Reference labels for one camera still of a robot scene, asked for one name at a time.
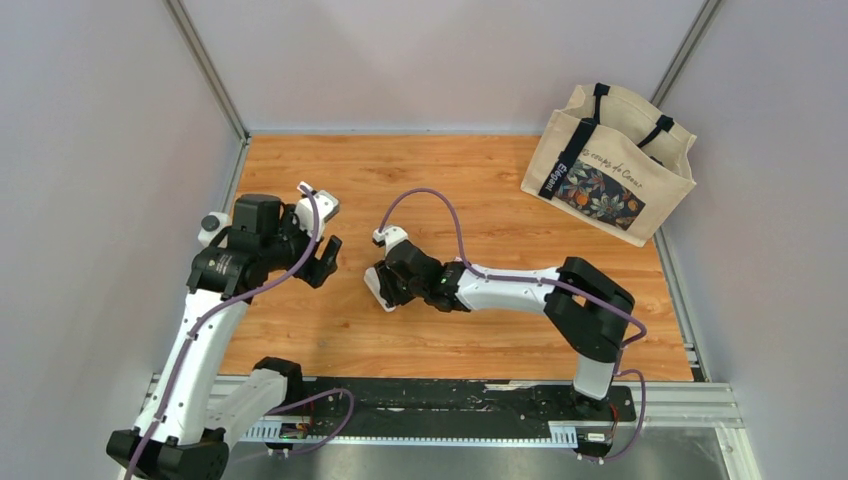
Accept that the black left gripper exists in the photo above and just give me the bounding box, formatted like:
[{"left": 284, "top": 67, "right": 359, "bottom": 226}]
[{"left": 261, "top": 204, "right": 341, "bottom": 288}]

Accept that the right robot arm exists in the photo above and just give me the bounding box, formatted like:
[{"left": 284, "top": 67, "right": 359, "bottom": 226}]
[{"left": 364, "top": 240, "right": 635, "bottom": 419}]

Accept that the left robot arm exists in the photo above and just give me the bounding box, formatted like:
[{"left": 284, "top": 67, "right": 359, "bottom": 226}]
[{"left": 106, "top": 183, "right": 342, "bottom": 479}]

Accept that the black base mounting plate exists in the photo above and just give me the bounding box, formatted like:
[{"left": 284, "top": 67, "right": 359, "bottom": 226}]
[{"left": 286, "top": 377, "right": 638, "bottom": 439}]

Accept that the canvas floral tote bag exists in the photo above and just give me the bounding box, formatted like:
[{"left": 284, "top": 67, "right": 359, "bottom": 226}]
[{"left": 520, "top": 83, "right": 697, "bottom": 247}]

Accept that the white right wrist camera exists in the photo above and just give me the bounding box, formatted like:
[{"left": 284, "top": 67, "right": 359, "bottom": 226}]
[{"left": 372, "top": 225, "right": 408, "bottom": 254}]

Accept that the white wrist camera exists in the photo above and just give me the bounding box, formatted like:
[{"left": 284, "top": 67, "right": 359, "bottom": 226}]
[
  {"left": 295, "top": 181, "right": 340, "bottom": 242},
  {"left": 372, "top": 225, "right": 408, "bottom": 254}
]

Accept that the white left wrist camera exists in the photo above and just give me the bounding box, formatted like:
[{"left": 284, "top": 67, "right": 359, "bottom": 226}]
[{"left": 295, "top": 181, "right": 340, "bottom": 242}]

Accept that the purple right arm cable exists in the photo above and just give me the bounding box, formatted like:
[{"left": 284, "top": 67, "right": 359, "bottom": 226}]
[{"left": 377, "top": 188, "right": 649, "bottom": 463}]

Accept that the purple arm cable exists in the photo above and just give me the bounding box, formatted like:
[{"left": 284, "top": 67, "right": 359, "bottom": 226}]
[
  {"left": 377, "top": 188, "right": 649, "bottom": 463},
  {"left": 122, "top": 185, "right": 356, "bottom": 480}
]

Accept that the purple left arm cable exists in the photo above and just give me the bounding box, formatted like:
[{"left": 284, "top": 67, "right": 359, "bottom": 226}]
[{"left": 122, "top": 185, "right": 356, "bottom": 480}]

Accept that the aluminium frame rail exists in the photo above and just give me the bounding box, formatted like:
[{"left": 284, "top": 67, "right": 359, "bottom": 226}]
[{"left": 242, "top": 377, "right": 744, "bottom": 449}]

